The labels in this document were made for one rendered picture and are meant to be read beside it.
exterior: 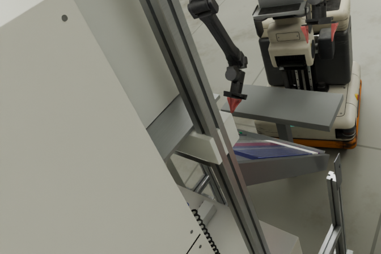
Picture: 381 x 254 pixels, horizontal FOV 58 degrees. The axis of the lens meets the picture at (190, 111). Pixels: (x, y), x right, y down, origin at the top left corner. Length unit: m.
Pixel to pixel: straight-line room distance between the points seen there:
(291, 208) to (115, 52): 1.72
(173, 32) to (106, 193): 0.26
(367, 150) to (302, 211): 0.59
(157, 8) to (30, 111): 0.22
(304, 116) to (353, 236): 0.69
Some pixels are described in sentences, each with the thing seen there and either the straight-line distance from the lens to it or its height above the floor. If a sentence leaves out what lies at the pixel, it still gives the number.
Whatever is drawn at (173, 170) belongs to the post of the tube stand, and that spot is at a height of 0.38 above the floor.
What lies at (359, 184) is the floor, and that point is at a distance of 2.26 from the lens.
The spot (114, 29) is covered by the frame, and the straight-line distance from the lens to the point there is 0.63.
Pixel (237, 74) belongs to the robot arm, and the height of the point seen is 0.93.
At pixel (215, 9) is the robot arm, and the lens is 1.43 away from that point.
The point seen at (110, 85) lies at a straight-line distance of 0.50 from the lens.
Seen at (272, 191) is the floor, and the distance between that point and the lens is 2.26.
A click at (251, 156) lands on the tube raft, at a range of 0.99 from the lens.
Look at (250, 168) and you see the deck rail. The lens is 0.88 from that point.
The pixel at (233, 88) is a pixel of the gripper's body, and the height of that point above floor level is 0.85.
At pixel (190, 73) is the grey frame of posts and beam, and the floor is 1.52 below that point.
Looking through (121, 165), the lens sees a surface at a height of 1.46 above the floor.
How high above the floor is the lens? 1.81
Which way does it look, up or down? 36 degrees down
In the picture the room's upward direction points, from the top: 23 degrees counter-clockwise
